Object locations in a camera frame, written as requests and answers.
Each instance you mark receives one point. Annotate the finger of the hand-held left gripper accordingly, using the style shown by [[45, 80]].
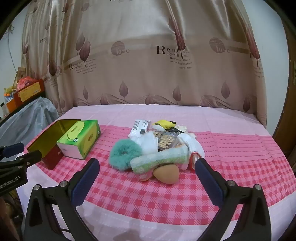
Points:
[[30, 158], [13, 148]]

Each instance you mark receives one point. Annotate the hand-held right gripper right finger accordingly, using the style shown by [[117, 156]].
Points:
[[208, 183]]

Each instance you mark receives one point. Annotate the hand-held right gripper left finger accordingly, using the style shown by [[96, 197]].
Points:
[[85, 183]]

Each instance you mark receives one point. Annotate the gold metal tin box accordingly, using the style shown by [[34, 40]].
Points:
[[41, 143]]

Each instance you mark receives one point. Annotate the teal fluffy scrunchie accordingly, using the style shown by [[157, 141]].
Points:
[[115, 160]]

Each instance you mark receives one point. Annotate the beige makeup sponge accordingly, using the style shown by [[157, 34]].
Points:
[[166, 176]]

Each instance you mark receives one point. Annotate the ribbed white sock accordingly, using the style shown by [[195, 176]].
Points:
[[192, 143]]

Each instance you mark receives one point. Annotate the yellow and grey cloth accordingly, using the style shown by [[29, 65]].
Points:
[[165, 124]]

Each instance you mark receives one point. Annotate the pale blue cover cloth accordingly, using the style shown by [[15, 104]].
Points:
[[27, 120]]

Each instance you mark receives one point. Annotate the clear jar with black lid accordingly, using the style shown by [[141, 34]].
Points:
[[2, 108]]

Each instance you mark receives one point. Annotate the orange box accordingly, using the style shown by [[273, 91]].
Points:
[[11, 105]]

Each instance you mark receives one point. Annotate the green tissue pack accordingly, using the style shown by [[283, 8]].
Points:
[[78, 139]]

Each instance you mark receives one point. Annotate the green striped fuzzy sock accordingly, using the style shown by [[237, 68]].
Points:
[[161, 157]]

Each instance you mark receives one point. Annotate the pink checked tablecloth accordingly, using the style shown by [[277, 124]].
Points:
[[138, 197]]

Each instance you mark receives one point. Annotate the green plush toy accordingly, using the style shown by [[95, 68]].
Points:
[[9, 90]]

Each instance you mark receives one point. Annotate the red cardboard box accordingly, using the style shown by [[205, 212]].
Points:
[[30, 91]]

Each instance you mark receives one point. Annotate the clear bag of wooden sticks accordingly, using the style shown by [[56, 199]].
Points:
[[165, 141]]

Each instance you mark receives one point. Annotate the white pleated paper piece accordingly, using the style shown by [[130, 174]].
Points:
[[182, 128]]

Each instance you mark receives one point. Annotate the dark plastic packet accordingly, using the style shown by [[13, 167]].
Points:
[[172, 130]]

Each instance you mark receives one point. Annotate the orange plastic bag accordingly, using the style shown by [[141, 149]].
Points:
[[24, 82]]

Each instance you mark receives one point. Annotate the brown paper packet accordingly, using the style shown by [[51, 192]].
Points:
[[20, 72]]

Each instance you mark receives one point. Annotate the beige leaf print curtain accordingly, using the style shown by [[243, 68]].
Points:
[[148, 69]]

